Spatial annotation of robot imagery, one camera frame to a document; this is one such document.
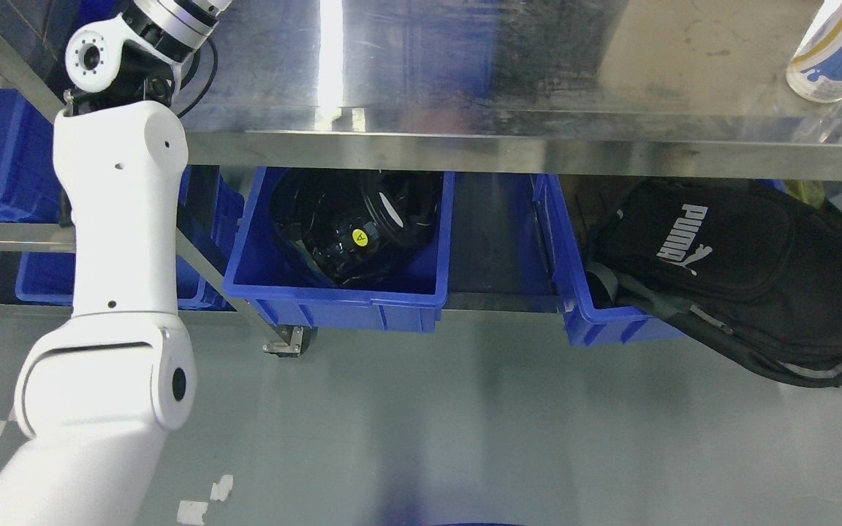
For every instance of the blue bin under backpack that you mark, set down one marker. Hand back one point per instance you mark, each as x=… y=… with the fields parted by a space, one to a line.
x=585 y=324

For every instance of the stainless steel table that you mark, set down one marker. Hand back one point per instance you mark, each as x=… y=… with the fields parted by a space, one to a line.
x=688 y=88

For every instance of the table caster wheel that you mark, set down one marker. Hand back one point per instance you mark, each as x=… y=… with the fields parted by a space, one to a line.
x=290 y=341

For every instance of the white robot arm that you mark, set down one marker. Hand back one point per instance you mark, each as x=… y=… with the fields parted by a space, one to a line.
x=98 y=397

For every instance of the blue bin lower left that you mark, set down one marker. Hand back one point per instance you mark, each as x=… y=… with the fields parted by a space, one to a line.
x=48 y=278

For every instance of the black round machine part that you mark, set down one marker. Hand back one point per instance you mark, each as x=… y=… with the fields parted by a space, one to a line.
x=353 y=228

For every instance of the blue bin with black parts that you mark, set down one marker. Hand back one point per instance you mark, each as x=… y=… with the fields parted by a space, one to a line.
x=410 y=300

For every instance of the plastic bottle blue label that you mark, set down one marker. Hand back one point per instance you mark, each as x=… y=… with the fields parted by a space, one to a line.
x=834 y=51

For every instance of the black Puma backpack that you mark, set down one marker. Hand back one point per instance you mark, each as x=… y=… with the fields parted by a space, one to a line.
x=740 y=266

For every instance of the blue bin far left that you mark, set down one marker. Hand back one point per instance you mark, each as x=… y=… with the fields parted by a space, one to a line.
x=29 y=188

